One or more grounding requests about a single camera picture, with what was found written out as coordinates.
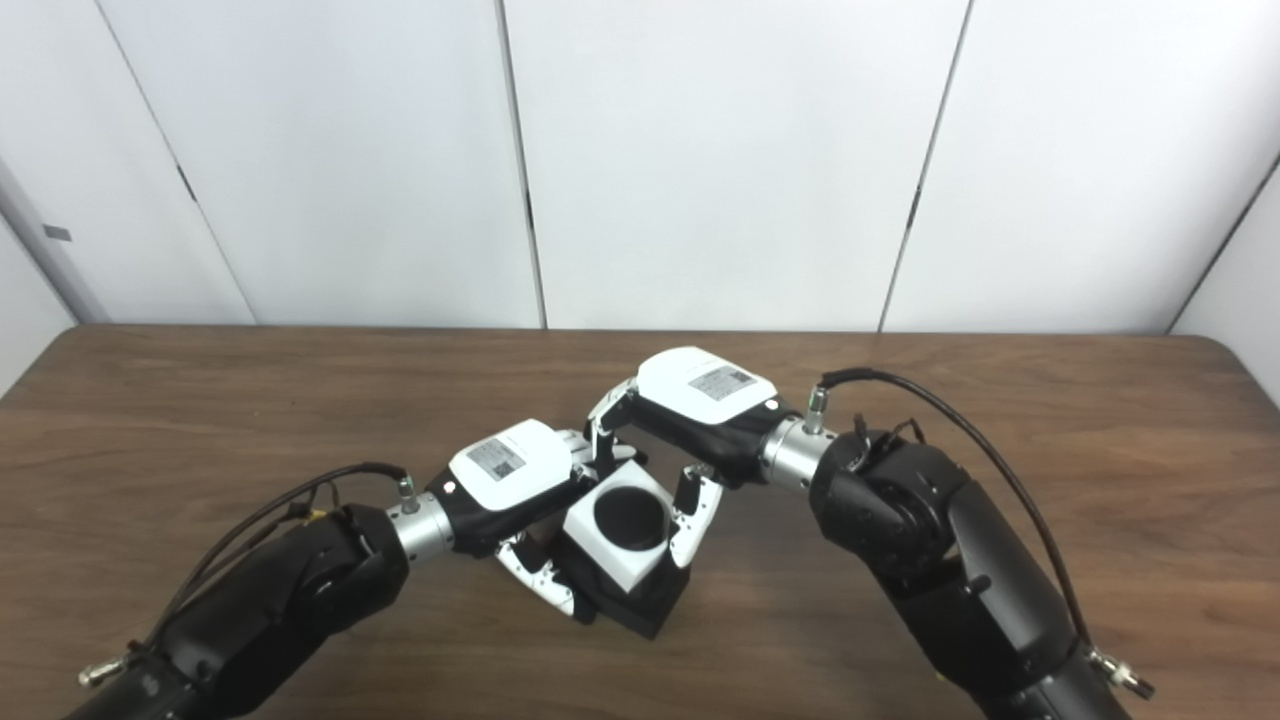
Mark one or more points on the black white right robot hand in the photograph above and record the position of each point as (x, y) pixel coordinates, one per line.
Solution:
(700, 395)

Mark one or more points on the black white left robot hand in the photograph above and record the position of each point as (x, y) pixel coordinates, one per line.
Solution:
(510, 470)

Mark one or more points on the black peg with square base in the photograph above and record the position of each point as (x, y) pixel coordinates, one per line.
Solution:
(630, 518)

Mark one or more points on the white square piece with hole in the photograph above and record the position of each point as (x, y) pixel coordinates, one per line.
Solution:
(620, 565)

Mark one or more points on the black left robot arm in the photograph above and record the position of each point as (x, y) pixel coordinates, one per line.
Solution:
(270, 600)

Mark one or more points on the small grey wall tag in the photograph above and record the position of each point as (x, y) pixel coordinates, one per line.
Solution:
(57, 232)

